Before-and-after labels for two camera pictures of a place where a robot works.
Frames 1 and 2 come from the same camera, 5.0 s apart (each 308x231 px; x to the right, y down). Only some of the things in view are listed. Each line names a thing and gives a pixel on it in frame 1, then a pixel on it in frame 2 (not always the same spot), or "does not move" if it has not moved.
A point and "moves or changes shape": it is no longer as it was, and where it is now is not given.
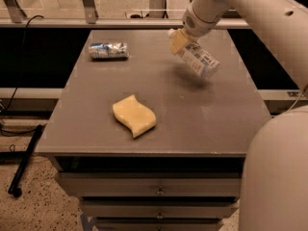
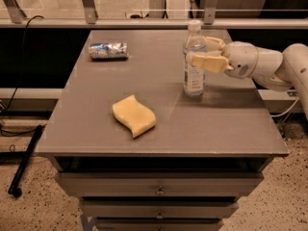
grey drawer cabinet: [144, 142] does not move
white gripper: [196, 24] -> [242, 59]
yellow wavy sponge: [134, 115] does not move
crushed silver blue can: [109, 51] does not move
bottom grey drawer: [159, 224] does not move
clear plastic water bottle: [198, 57] moves or changes shape
